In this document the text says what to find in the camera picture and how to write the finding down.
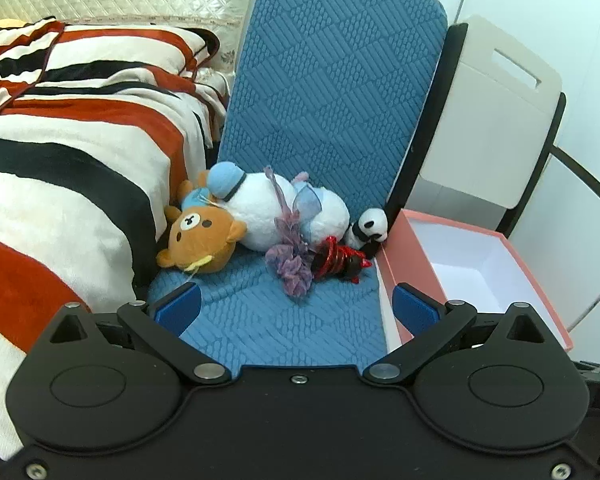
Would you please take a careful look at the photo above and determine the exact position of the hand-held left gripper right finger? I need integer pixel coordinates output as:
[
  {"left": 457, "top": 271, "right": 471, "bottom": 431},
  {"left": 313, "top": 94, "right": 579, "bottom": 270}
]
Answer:
[{"left": 362, "top": 283, "right": 556, "bottom": 386}]

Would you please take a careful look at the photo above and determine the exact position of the white duck plush blue hat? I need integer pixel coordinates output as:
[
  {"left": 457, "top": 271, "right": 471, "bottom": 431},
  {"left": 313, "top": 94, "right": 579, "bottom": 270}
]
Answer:
[{"left": 207, "top": 161, "right": 351, "bottom": 253}]

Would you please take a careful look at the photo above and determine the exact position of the beige black chair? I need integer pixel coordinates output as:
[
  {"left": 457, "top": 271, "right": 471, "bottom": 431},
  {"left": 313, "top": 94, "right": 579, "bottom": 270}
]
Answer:
[{"left": 385, "top": 15, "right": 567, "bottom": 233}]

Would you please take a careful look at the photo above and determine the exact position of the small panda plush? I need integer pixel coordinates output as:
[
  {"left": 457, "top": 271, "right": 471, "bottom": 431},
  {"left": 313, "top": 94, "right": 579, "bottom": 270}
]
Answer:
[{"left": 344, "top": 208, "right": 388, "bottom": 256}]

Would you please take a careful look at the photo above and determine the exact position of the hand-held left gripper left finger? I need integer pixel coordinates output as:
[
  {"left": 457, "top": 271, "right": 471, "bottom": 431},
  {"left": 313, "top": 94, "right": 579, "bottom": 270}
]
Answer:
[{"left": 46, "top": 282, "right": 232, "bottom": 386}]

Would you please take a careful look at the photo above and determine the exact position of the blue textured chair cushion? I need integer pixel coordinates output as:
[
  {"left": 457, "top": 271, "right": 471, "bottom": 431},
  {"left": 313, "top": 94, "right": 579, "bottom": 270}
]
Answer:
[{"left": 147, "top": 0, "right": 448, "bottom": 368}]

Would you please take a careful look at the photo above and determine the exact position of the red black toy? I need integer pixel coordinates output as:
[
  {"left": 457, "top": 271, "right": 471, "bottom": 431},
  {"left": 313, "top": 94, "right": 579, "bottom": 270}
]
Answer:
[{"left": 310, "top": 236, "right": 373, "bottom": 283}]

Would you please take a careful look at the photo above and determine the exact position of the purple fairy doll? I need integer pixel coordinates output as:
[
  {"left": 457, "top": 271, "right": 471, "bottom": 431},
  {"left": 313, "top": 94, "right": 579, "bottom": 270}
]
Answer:
[{"left": 264, "top": 166, "right": 326, "bottom": 301}]

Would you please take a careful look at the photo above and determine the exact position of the striped pillow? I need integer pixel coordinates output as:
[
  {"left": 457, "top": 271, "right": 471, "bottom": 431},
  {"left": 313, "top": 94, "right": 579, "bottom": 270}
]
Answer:
[{"left": 0, "top": 17, "right": 221, "bottom": 126}]

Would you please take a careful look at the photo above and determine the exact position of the striped fleece blanket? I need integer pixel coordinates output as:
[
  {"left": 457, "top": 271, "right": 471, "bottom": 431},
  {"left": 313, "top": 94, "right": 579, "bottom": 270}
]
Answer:
[{"left": 0, "top": 72, "right": 231, "bottom": 461}]

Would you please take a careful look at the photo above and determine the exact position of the pink cardboard box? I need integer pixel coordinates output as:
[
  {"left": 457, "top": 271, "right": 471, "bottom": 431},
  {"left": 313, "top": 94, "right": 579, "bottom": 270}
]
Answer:
[{"left": 375, "top": 208, "right": 576, "bottom": 356}]

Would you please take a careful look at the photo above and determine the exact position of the brown bear plush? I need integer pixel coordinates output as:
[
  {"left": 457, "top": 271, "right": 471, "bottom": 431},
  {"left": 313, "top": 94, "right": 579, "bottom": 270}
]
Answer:
[{"left": 156, "top": 180, "right": 248, "bottom": 275}]

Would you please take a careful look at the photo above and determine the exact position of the white black-edged panel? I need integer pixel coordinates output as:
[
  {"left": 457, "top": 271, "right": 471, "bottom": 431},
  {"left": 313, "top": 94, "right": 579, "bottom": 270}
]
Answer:
[{"left": 510, "top": 145, "right": 600, "bottom": 328}]

